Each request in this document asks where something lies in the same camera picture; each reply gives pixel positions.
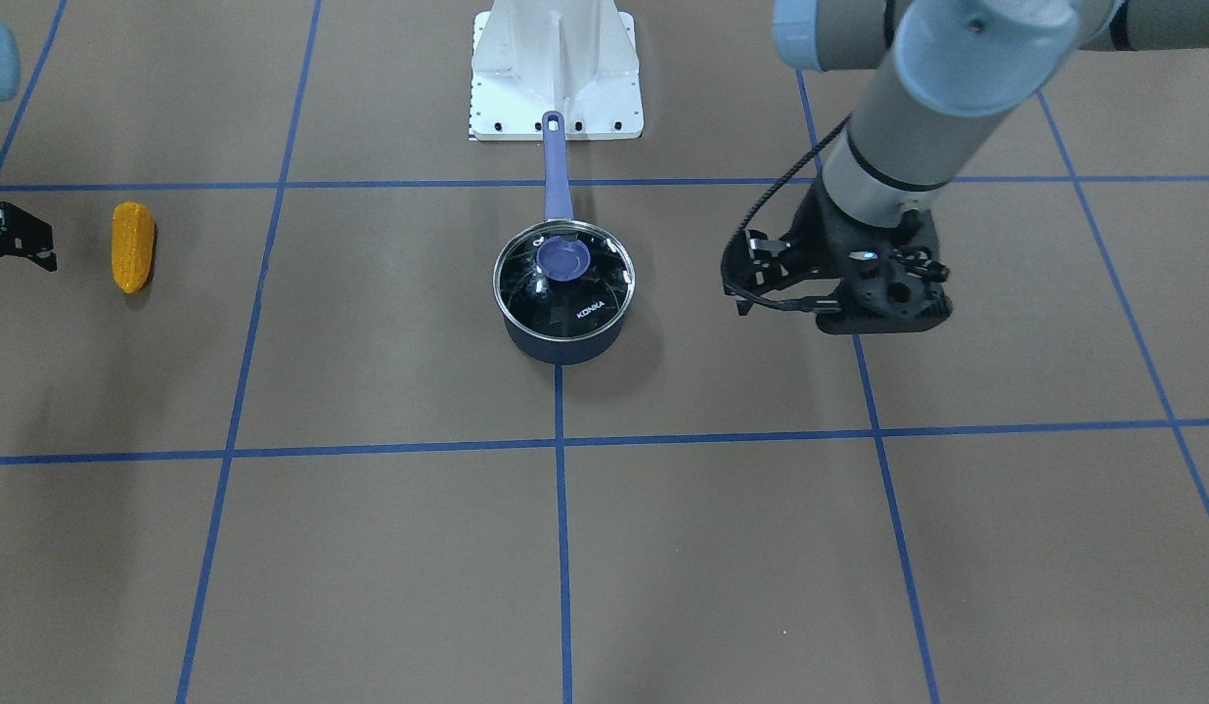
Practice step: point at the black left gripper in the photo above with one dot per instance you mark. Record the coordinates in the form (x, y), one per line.
(817, 238)

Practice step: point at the glass pot lid blue knob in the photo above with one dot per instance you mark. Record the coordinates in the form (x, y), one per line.
(564, 281)

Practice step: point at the yellow toy corn cob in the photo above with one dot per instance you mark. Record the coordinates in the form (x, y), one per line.
(132, 246)

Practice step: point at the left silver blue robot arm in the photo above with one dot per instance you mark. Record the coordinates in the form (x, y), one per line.
(946, 74)

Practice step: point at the dark blue saucepan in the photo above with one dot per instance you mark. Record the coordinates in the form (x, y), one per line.
(559, 205)

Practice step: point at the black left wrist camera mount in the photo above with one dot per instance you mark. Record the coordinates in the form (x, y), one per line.
(756, 265)

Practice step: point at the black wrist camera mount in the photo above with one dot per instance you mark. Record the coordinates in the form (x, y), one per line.
(22, 235)
(756, 265)

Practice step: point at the white pedestal column base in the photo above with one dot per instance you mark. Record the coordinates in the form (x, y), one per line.
(580, 58)

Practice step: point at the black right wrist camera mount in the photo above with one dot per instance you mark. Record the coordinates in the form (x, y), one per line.
(22, 235)

